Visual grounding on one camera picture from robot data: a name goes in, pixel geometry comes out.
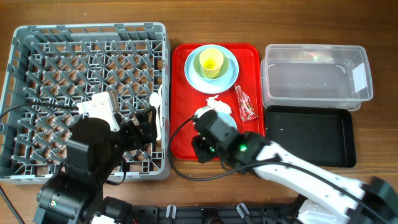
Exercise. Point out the light blue plate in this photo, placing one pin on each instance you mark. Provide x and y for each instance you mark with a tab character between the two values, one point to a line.
215	86

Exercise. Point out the green bowl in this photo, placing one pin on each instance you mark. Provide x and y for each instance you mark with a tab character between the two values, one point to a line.
199	70

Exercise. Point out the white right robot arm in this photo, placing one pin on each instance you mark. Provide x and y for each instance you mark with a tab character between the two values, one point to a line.
329	198

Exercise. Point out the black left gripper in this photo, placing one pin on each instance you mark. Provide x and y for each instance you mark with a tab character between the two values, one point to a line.
148	130

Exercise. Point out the white label on bin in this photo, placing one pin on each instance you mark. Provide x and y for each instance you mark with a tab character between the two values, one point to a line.
359	77

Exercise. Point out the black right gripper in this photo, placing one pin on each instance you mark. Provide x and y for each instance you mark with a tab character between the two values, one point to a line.
201	136

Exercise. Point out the red serving tray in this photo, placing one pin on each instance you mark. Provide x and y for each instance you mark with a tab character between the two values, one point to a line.
185	100

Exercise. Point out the yellow cup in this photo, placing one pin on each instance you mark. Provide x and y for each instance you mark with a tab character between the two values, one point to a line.
211	61

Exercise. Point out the black waste tray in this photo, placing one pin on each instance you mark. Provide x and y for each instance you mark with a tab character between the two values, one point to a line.
321	136

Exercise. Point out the red snack wrapper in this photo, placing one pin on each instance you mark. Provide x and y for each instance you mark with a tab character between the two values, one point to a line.
246	109

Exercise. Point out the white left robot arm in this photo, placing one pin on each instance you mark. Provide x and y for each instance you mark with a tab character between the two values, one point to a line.
75	191

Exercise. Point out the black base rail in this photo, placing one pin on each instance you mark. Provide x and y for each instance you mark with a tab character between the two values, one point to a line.
266	214

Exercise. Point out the grey dishwasher rack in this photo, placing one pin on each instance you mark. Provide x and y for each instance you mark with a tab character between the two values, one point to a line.
52	68

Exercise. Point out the clear plastic bin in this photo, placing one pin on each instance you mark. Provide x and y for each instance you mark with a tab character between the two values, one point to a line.
314	75

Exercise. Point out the white plastic spoon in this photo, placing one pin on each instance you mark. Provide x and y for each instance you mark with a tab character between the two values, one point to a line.
155	101

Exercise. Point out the small light blue bowl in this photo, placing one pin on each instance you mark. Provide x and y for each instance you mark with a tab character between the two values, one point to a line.
228	119

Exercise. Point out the white napkin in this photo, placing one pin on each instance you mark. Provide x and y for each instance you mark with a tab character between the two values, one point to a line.
214	104

